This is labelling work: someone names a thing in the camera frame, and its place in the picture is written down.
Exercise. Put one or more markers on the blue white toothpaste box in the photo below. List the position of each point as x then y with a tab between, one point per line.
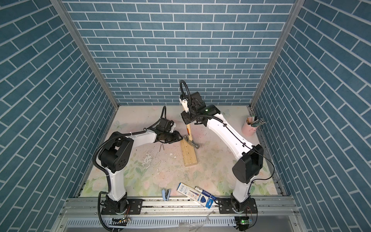
194	195

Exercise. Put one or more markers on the blue clip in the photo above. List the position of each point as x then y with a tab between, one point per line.
166	194

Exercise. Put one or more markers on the steel claw hammer wooden handle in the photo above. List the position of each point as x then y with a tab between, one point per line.
189	138

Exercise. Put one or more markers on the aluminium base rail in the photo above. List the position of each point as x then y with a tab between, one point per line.
267	214

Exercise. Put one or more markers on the wooden block with nails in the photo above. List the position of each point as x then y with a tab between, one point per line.
189	155

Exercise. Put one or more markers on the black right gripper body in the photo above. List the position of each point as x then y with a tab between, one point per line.
189	117

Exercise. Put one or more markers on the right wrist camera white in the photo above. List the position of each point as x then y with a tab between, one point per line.
184	103

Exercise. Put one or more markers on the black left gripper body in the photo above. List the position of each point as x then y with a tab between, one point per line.
167	137

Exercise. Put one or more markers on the aluminium corner post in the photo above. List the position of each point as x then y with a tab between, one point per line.
277	49
72	29

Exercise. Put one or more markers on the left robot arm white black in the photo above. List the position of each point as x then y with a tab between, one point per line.
113	155

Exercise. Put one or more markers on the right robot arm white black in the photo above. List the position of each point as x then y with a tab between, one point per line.
249	157

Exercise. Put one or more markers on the aluminium right corner post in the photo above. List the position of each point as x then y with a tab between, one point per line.
277	49

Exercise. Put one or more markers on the pink pen holder bucket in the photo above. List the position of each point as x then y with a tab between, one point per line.
248	129

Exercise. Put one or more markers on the blue white tube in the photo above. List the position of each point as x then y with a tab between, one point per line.
205	193

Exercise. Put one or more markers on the aluminium left corner post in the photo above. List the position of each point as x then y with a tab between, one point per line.
72	29

